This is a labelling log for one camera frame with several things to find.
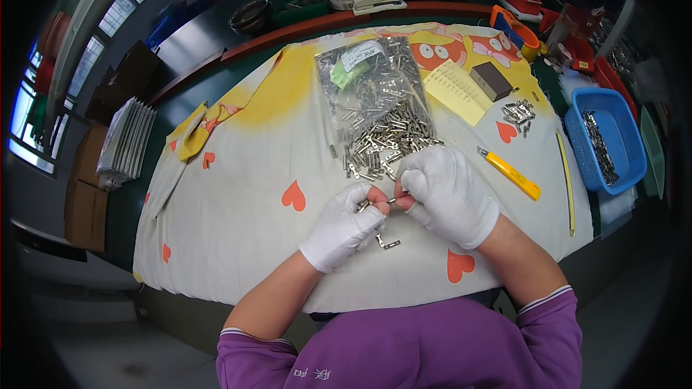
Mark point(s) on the person's right hand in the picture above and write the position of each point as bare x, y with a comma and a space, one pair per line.
451, 197

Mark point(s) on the person's left hand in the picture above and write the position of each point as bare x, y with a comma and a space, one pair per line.
338, 229

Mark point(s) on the small silver metal clip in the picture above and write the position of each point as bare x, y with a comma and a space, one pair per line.
390, 201

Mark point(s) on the yellow utility knife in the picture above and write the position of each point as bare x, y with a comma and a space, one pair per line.
511, 174

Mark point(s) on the pile of silver metal clips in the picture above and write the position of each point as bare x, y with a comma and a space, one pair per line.
386, 138

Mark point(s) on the heart print table cloth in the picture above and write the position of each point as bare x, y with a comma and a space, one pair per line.
243, 227

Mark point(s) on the yellow paper sheet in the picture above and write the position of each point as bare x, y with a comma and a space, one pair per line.
457, 94

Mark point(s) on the small heap of metal clips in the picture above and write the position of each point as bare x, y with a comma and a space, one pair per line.
519, 114

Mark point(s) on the yellow ruler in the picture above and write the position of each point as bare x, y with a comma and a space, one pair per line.
566, 183

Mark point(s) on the dark brown box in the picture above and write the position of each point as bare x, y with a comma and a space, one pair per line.
491, 81

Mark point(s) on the clear plastic bag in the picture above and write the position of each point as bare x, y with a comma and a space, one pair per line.
373, 86

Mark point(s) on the person's body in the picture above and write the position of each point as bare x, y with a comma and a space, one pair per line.
411, 346

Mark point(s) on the heap of dark metal parts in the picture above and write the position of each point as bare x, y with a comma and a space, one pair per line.
599, 146

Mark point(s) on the green paper slip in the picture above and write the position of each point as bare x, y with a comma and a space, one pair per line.
346, 73

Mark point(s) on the white paper label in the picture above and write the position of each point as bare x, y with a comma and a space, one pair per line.
362, 54

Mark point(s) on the orange tape dispenser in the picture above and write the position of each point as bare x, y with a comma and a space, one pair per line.
516, 30

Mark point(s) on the blue plastic basket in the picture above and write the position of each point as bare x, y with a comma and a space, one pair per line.
624, 135

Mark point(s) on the red plastic bin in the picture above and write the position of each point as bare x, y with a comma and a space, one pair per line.
613, 81

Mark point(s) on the green plastic basket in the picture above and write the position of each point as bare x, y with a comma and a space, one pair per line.
653, 156

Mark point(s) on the white stapler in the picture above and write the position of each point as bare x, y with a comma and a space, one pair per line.
378, 1

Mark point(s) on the green plastic tray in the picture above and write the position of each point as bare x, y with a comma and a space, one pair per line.
303, 11

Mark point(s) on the stack of grey bags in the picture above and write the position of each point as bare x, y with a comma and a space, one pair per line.
125, 143

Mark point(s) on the cardboard cartons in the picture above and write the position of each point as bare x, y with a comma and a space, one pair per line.
86, 200

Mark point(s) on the silver metal bracket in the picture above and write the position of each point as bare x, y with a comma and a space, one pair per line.
386, 242

